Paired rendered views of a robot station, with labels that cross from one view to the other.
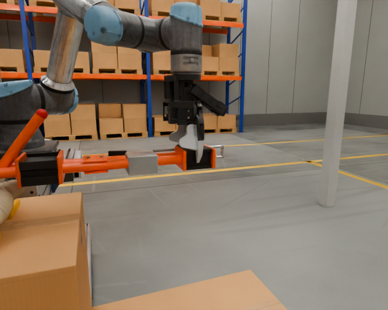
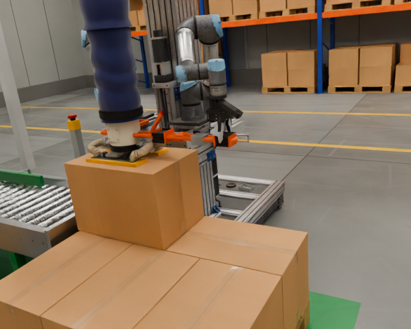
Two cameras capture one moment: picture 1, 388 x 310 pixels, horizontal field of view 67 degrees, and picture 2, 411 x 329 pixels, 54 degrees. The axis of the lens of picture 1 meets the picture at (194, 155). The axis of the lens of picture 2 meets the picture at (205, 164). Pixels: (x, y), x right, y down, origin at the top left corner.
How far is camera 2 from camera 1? 144 cm
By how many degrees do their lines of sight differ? 50
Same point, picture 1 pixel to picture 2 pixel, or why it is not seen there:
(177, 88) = (212, 103)
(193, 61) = (214, 90)
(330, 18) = not seen: outside the picture
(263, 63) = not seen: outside the picture
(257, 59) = not seen: outside the picture
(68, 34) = (207, 55)
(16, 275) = (137, 172)
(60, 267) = (148, 173)
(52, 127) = (337, 75)
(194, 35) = (214, 77)
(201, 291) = (261, 230)
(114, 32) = (182, 78)
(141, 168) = (196, 141)
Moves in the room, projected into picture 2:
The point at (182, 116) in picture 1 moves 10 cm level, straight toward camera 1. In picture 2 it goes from (213, 117) to (196, 123)
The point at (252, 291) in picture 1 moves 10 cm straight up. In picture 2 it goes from (288, 241) to (288, 222)
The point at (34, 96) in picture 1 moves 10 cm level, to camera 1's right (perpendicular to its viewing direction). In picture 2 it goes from (196, 90) to (207, 91)
